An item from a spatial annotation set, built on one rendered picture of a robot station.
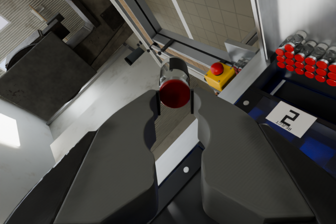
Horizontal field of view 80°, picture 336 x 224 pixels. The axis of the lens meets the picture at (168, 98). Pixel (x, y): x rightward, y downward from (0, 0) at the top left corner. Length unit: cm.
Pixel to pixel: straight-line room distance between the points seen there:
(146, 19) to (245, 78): 73
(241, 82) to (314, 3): 26
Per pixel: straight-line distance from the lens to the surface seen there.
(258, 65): 66
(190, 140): 58
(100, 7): 384
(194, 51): 97
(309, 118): 56
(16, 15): 774
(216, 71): 64
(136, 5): 117
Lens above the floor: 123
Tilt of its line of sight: 6 degrees down
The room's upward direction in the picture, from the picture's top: 136 degrees counter-clockwise
